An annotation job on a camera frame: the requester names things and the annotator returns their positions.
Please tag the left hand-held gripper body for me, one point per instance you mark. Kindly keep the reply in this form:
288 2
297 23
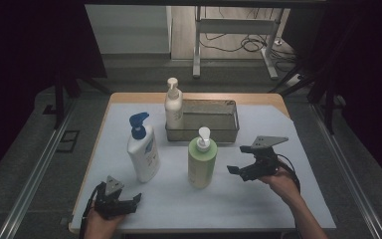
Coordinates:
110 203

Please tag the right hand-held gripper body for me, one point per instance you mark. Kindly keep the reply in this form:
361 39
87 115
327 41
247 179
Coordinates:
265 162

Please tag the green bottle with white pump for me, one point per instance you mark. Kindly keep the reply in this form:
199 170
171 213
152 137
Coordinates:
201 166

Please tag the white bottle with blue pump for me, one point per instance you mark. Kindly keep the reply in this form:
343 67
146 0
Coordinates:
144 156

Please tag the grey metal mesh basket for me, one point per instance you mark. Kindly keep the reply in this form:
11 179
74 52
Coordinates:
212 116

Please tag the cream pump bottle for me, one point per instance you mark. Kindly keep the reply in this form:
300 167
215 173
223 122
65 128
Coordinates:
174 109

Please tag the person's right hand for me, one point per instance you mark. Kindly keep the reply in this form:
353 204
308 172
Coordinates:
282 184

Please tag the person's left hand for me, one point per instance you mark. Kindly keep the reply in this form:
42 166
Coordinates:
101 229

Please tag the white table mat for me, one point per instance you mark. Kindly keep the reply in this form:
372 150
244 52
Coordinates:
179 205

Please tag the white power strip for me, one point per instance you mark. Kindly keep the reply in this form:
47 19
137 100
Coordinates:
294 80

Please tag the black stand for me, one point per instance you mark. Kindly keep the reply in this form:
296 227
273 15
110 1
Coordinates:
59 99
328 106

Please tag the aluminium floor rail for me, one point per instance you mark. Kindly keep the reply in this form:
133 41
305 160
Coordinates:
348 176
33 176

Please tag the white desk frame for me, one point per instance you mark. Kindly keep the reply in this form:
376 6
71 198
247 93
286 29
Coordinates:
235 26

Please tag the white wall panel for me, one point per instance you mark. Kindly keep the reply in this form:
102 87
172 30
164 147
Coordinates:
129 30

